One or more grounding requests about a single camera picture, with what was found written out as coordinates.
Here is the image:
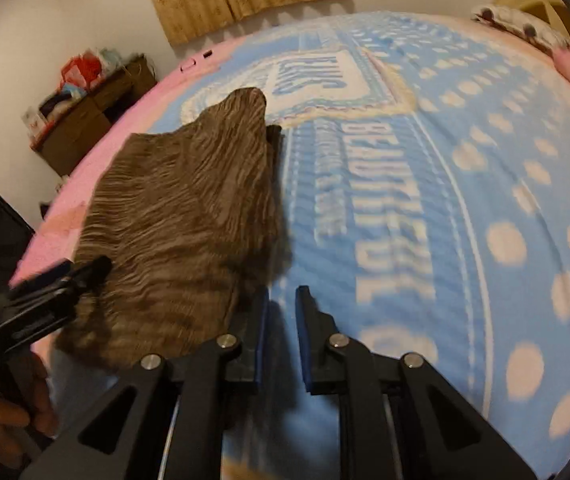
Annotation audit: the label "white patterned pillow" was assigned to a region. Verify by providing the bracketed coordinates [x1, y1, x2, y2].
[471, 4, 570, 55]

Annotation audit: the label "red items on desk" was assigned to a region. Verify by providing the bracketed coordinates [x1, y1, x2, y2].
[21, 48, 124, 148]

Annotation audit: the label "dark wooden desk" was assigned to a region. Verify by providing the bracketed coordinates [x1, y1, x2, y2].
[31, 54, 157, 177]

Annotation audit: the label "person's left hand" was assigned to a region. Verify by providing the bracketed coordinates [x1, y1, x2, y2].
[0, 352, 58, 470]

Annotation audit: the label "blue polka dot blanket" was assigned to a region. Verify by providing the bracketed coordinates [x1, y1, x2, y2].
[15, 12, 570, 479]

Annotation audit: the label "brown knitted sweater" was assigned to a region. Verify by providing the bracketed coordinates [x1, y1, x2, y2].
[56, 88, 282, 370]

